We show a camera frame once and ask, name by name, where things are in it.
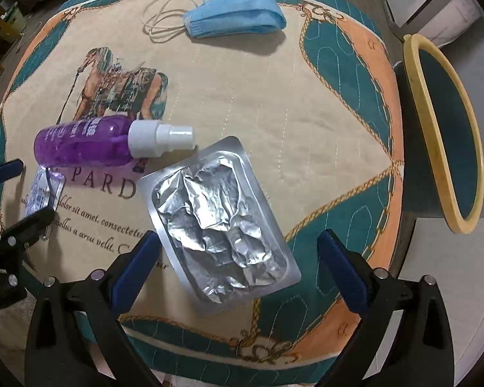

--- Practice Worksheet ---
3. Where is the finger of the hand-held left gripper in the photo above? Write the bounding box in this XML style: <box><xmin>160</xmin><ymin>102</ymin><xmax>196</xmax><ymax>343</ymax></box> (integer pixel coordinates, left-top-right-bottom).
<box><xmin>0</xmin><ymin>208</ymin><xmax>55</xmax><ymax>317</ymax></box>
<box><xmin>0</xmin><ymin>160</ymin><xmax>25</xmax><ymax>189</ymax></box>

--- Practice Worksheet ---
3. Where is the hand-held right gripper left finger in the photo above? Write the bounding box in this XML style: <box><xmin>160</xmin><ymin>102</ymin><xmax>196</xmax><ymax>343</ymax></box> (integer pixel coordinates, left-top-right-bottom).
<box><xmin>24</xmin><ymin>230</ymin><xmax>162</xmax><ymax>387</ymax></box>

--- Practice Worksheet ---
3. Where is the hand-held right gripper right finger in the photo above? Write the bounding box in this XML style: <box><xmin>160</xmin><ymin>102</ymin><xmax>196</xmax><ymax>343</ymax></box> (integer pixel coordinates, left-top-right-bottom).
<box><xmin>318</xmin><ymin>229</ymin><xmax>454</xmax><ymax>387</ymax></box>

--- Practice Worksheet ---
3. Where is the small clear blister packet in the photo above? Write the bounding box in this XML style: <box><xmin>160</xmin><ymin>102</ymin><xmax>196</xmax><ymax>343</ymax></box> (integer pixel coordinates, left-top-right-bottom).
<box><xmin>24</xmin><ymin>165</ymin><xmax>67</xmax><ymax>238</ymax></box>

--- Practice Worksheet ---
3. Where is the silver foil blister pack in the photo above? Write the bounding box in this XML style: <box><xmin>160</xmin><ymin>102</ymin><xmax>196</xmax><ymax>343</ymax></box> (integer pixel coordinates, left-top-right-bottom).
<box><xmin>139</xmin><ymin>136</ymin><xmax>302</xmax><ymax>317</ymax></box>

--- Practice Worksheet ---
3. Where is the yellow rimmed teal bin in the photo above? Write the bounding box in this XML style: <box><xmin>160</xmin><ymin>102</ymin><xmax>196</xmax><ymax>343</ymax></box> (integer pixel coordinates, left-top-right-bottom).
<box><xmin>393</xmin><ymin>33</ymin><xmax>484</xmax><ymax>234</ymax></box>

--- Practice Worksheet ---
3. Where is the purple spray bottle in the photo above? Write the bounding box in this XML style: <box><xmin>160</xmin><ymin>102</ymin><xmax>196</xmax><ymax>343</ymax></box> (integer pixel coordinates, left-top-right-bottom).
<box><xmin>34</xmin><ymin>115</ymin><xmax>196</xmax><ymax>168</ymax></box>

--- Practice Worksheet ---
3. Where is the white panelled furniture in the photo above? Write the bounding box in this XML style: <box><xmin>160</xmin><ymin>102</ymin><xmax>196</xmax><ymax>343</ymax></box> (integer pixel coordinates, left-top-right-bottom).
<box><xmin>395</xmin><ymin>217</ymin><xmax>484</xmax><ymax>387</ymax></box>

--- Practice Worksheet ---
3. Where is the wooden shelf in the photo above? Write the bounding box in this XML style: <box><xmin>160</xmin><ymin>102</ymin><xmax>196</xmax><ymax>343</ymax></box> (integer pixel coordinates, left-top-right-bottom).
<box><xmin>0</xmin><ymin>2</ymin><xmax>27</xmax><ymax>85</ymax></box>

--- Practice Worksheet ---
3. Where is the printed horse mat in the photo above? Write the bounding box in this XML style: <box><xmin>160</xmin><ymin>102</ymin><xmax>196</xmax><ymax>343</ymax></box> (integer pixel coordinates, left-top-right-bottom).
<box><xmin>0</xmin><ymin>0</ymin><xmax>406</xmax><ymax>383</ymax></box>

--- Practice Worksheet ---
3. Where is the blue face mask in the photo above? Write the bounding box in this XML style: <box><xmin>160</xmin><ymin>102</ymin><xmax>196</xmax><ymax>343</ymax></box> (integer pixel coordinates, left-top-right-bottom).
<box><xmin>143</xmin><ymin>0</ymin><xmax>288</xmax><ymax>44</ymax></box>

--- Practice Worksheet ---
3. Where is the white plastic cabinet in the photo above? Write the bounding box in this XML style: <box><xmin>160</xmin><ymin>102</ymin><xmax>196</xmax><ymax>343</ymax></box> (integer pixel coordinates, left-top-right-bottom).
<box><xmin>383</xmin><ymin>0</ymin><xmax>484</xmax><ymax>47</ymax></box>

